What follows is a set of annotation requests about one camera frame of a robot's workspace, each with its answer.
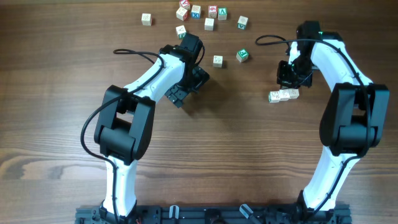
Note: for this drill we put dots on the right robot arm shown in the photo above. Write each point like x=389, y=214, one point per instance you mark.
x=351, y=124

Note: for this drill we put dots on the plain wooden block centre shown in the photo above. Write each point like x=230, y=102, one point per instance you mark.
x=209, y=24

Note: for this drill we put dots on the blue P wooden block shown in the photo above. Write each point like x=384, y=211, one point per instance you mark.
x=284, y=95

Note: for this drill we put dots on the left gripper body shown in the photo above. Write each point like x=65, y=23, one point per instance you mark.
x=185, y=87

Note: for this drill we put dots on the plain wooden block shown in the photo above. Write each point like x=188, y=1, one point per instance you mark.
x=209, y=24
x=146, y=19

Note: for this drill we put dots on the wooden picture block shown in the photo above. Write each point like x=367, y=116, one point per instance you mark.
x=274, y=97

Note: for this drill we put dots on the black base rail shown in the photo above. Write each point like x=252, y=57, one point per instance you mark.
x=214, y=214

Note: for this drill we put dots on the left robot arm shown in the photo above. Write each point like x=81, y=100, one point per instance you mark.
x=126, y=116

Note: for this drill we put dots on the blue X block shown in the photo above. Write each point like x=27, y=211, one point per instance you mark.
x=196, y=11

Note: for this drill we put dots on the green A block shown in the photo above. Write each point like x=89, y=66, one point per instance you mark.
x=222, y=13

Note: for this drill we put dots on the green side block left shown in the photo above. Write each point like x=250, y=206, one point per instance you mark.
x=181, y=31

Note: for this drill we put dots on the green V block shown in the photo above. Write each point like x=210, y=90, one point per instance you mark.
x=242, y=22

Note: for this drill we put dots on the red edged wooden block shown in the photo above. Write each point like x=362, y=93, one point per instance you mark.
x=182, y=13

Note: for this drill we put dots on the plain wooden block far left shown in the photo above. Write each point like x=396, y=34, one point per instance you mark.
x=146, y=19

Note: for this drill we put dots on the red letter block top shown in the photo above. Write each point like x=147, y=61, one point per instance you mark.
x=184, y=4

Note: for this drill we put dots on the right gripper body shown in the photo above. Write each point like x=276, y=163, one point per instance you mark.
x=288, y=78

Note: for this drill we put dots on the wooden block lowest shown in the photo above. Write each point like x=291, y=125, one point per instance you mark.
x=217, y=61

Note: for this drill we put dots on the red 9 block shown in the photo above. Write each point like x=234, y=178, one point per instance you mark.
x=212, y=11

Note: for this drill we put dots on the green E block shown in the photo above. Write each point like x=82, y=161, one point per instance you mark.
x=242, y=55

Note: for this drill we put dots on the blue edged wooden block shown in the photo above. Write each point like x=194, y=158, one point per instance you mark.
x=293, y=93

